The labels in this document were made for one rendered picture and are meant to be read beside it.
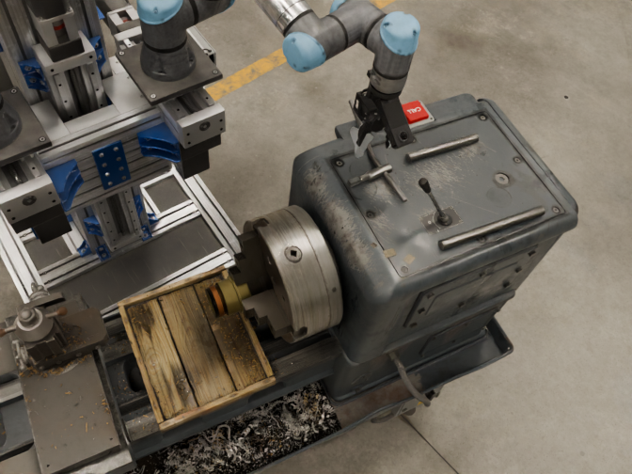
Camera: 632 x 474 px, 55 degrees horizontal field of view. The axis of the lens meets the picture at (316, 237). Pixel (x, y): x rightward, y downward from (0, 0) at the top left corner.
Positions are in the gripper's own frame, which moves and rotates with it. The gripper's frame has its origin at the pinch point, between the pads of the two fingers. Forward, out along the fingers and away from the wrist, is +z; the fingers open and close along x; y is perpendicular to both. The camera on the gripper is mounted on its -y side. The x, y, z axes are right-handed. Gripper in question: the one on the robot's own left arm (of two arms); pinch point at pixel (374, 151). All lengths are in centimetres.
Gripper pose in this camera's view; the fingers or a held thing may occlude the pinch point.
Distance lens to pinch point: 145.1
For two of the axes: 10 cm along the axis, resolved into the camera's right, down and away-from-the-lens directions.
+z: -1.0, 5.3, 8.4
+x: -9.0, 3.2, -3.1
